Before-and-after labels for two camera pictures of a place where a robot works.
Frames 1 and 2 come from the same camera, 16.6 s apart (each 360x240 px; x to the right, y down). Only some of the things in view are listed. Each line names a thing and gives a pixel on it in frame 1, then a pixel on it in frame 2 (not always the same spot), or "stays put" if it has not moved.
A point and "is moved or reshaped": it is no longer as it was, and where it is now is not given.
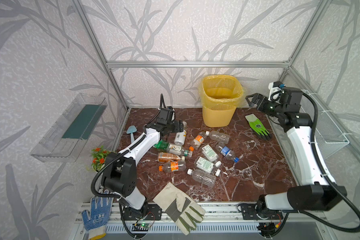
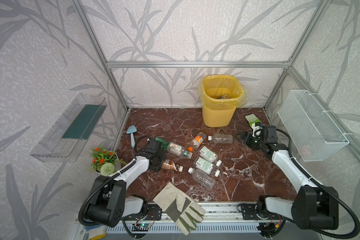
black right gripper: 262,102 to 250,139
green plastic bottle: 161,144 stays put
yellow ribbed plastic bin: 221,94 stays put
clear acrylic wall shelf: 64,140 stays put
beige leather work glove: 185,213 stays put
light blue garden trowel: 131,129 stays put
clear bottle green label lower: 207,165 stays put
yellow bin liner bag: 219,89 stays put
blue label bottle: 226,152 to 224,96
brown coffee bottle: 167,157 to 168,164
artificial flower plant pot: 98,155 stays put
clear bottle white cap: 218,136 is moved or reshaped
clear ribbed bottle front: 199,176 stays put
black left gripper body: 174,126 to 159,160
